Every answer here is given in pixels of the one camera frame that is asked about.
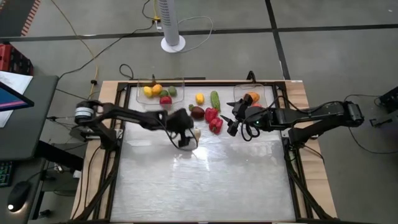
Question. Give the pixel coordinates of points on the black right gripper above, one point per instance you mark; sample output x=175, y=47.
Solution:
x=244, y=113

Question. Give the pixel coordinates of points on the red plastic crate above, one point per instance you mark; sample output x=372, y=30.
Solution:
x=12, y=59

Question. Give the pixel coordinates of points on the green avocado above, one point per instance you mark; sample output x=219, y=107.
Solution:
x=172, y=91

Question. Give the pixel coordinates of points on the white garlic bulb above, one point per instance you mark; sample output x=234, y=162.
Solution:
x=197, y=133

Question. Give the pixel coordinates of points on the black computer mouse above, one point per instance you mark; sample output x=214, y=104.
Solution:
x=18, y=196

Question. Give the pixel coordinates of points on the small bright yellow pepper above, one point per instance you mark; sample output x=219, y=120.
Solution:
x=199, y=98

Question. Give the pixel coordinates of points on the black metal table frame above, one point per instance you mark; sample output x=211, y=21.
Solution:
x=122, y=155

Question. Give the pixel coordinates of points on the backlit keyboard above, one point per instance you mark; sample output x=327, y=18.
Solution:
x=5, y=172

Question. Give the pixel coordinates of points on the orange brown potato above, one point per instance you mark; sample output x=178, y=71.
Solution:
x=255, y=96

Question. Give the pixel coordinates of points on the orange red ribbed pumpkin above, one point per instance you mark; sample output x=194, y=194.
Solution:
x=257, y=105

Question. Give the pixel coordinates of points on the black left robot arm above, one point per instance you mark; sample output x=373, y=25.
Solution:
x=133, y=116

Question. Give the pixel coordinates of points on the black box device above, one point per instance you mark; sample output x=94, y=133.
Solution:
x=390, y=99

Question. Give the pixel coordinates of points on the red apple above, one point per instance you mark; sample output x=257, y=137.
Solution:
x=165, y=100

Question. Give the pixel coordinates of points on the red bell pepper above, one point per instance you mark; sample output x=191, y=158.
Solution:
x=216, y=126
x=211, y=114

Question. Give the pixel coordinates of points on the white tower fan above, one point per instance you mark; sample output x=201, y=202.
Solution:
x=169, y=21

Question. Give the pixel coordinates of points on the dark purple eggplant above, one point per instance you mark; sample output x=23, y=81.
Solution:
x=197, y=112

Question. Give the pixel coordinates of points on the white paper sheet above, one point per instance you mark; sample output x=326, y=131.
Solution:
x=15, y=81

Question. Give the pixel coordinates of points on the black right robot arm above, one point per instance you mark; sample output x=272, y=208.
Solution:
x=311, y=115

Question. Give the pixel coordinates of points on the round green lime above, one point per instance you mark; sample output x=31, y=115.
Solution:
x=163, y=93

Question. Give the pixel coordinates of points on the green cucumber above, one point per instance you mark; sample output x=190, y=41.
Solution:
x=215, y=100

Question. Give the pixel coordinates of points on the wide clear plastic bin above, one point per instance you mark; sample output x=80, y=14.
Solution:
x=160, y=93

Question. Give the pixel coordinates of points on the yellow lemon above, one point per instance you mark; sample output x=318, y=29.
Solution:
x=148, y=91

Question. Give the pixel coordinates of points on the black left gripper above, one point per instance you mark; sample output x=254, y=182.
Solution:
x=181, y=119

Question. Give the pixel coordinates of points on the orange yellow mango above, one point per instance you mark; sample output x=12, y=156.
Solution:
x=157, y=89

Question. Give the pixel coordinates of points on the narrow clear plastic bin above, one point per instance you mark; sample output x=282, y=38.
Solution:
x=262, y=90

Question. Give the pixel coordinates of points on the monitor with blue screen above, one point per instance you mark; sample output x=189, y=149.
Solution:
x=11, y=99

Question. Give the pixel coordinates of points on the grey desk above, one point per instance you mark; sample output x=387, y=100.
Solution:
x=34, y=124

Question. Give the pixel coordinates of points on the silver table mat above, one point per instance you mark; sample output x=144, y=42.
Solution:
x=202, y=193

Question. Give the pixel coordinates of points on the dark rug with striped edge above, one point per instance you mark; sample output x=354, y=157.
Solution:
x=14, y=15

